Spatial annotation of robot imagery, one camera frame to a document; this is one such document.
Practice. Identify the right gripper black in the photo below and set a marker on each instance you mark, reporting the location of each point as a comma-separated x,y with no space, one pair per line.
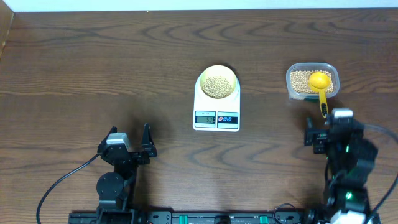
319,135

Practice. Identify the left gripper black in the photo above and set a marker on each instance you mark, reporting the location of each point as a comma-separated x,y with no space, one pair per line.
130,155

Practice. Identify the yellow measuring scoop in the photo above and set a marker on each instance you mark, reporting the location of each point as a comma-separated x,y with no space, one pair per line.
319,82

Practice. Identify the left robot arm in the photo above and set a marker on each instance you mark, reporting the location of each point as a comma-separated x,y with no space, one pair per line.
116,188

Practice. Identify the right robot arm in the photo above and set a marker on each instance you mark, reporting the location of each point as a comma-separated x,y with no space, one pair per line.
350,158

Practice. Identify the white digital kitchen scale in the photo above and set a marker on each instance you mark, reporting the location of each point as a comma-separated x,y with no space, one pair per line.
216,114

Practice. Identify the soybeans in bowl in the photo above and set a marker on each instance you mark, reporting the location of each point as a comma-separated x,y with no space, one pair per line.
217,87

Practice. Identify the pale yellow bowl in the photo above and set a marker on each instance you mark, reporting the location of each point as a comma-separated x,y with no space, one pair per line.
219,70

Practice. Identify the soybeans in container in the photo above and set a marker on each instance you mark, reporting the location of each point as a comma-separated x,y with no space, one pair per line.
299,81

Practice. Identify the clear plastic container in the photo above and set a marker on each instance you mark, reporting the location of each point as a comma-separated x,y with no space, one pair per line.
312,66

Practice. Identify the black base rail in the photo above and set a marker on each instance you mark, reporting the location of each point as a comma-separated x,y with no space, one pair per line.
166,217

